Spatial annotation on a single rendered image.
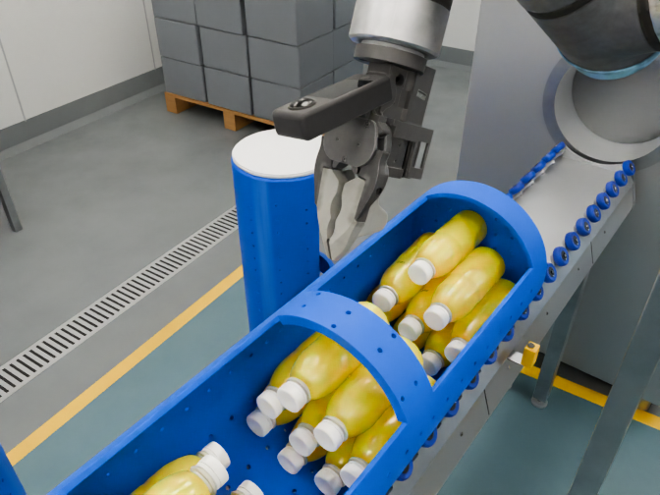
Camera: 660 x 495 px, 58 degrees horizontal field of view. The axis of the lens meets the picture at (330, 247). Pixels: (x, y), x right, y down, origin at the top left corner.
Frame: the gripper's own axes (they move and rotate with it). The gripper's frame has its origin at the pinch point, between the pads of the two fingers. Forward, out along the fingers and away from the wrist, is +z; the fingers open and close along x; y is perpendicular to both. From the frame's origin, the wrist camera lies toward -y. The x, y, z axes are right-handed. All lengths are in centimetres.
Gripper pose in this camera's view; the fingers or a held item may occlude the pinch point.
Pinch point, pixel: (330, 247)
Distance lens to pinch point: 61.0
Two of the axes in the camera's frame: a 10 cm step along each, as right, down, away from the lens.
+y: 7.3, 0.3, 6.9
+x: -6.5, -3.0, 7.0
